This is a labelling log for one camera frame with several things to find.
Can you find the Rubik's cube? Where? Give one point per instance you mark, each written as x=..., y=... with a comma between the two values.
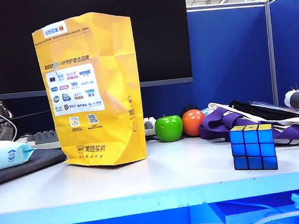
x=252, y=149

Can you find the yellow paper bag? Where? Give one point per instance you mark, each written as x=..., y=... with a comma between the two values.
x=110, y=100

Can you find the green toy apple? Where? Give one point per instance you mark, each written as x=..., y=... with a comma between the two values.
x=168, y=128

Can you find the black ball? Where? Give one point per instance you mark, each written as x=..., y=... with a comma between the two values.
x=189, y=107

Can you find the orange toy ball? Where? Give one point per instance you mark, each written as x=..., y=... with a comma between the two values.
x=193, y=123

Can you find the black computer monitor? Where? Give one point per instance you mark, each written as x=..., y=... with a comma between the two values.
x=157, y=36

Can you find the wide blue partition panel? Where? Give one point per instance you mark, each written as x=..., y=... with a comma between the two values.
x=229, y=55

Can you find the grey white keyboard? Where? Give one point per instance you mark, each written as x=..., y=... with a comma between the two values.
x=42, y=136

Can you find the black cloth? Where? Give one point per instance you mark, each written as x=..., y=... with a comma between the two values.
x=262, y=112

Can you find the dark grey fabric pad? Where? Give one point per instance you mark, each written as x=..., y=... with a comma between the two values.
x=37, y=161

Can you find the blue flat folder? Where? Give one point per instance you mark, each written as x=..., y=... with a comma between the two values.
x=277, y=105

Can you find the blue white wet wipes pack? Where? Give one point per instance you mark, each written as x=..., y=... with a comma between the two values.
x=1, y=155

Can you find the narrow blue partition panel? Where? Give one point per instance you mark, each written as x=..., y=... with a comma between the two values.
x=291, y=35

